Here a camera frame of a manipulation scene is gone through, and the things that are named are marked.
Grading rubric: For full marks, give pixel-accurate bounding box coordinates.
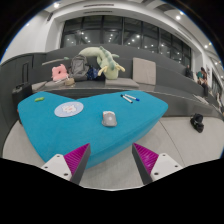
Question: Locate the grey computer mouse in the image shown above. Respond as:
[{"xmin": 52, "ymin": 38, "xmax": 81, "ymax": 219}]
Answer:
[{"xmin": 102, "ymin": 111, "xmax": 117, "ymax": 127}]

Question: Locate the grey flat seat cushion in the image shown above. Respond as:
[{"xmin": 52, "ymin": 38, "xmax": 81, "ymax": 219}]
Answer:
[{"xmin": 105, "ymin": 78, "xmax": 139, "ymax": 88}]

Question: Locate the seated person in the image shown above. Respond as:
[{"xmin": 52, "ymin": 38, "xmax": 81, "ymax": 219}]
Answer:
[{"xmin": 197, "ymin": 68, "xmax": 208, "ymax": 98}]

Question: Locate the blue-capped white marker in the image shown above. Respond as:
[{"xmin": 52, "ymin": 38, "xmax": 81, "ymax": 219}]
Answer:
[{"xmin": 125, "ymin": 94, "xmax": 140, "ymax": 101}]

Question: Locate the green plush dragon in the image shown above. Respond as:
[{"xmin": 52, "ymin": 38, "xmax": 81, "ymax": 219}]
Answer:
[{"xmin": 79, "ymin": 46, "xmax": 125, "ymax": 80}]

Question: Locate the black-capped white marker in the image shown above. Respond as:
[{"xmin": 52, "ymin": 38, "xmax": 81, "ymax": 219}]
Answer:
[{"xmin": 120, "ymin": 94, "xmax": 133, "ymax": 103}]

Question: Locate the tan small hat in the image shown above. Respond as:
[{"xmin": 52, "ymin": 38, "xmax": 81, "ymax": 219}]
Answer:
[{"xmin": 65, "ymin": 78, "xmax": 75, "ymax": 86}]

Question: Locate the turquoise felt ottoman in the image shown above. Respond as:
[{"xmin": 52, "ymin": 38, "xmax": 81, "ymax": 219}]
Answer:
[{"xmin": 18, "ymin": 90, "xmax": 168, "ymax": 167}]

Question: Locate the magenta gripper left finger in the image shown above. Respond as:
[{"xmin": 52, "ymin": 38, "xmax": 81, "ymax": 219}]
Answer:
[{"xmin": 42, "ymin": 143, "xmax": 91, "ymax": 185}]

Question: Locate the pink plush cushion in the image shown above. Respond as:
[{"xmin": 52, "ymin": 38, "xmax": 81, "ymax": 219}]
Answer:
[{"xmin": 52, "ymin": 64, "xmax": 68, "ymax": 81}]

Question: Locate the round light-blue mouse pad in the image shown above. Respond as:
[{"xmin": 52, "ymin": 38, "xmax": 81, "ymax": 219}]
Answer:
[{"xmin": 54, "ymin": 101, "xmax": 84, "ymax": 118}]

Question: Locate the grey backpack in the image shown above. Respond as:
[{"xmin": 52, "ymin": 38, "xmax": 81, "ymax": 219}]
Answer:
[{"xmin": 69, "ymin": 55, "xmax": 89, "ymax": 81}]

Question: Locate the small green toy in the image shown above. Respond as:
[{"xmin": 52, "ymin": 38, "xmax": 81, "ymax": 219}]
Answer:
[{"xmin": 34, "ymin": 97, "xmax": 45, "ymax": 102}]

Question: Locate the black bag on floor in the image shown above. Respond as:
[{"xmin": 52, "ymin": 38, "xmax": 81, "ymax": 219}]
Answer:
[{"xmin": 190, "ymin": 113, "xmax": 204, "ymax": 133}]

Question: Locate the grey upright seat cushion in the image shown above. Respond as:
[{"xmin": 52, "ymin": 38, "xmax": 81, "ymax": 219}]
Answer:
[{"xmin": 133, "ymin": 57, "xmax": 156, "ymax": 85}]

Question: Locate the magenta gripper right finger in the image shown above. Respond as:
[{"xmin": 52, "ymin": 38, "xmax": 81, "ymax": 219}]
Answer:
[{"xmin": 132, "ymin": 143, "xmax": 182, "ymax": 185}]

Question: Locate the dark blue bag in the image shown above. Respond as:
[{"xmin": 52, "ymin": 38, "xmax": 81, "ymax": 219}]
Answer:
[{"xmin": 87, "ymin": 66, "xmax": 105, "ymax": 81}]

